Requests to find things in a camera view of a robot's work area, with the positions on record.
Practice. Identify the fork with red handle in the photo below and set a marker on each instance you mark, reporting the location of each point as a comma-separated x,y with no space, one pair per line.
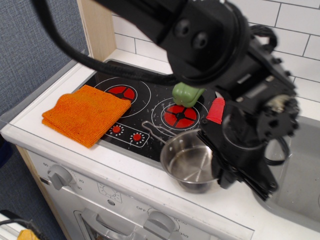
216,111

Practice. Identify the grey sink basin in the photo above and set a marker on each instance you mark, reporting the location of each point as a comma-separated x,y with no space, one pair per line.
297,198

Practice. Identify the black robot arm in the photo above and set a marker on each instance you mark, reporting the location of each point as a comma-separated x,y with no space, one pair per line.
209,44

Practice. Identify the wooden side post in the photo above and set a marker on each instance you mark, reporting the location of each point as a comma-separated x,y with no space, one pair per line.
98,29

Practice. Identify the folded orange cloth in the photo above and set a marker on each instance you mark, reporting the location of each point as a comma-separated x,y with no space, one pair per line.
85,115

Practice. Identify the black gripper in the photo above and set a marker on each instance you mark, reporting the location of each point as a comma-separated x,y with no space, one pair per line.
234,159

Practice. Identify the stainless steel pot with handle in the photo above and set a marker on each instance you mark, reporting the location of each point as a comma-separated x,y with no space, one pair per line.
185,158

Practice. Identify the grey timer knob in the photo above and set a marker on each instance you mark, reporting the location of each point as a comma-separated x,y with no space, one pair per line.
59,176

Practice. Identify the green toy bell pepper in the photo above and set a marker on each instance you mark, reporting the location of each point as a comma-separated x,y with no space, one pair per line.
185,95

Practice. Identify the yellow object at bottom left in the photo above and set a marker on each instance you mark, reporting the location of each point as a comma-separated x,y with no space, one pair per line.
27,234

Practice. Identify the silver oven door handle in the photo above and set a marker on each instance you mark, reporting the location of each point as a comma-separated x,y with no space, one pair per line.
107,226

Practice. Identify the grey oven knob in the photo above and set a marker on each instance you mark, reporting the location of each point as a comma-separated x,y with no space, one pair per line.
159,224

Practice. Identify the black toy stove top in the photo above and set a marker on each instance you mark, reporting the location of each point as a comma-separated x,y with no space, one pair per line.
152,108

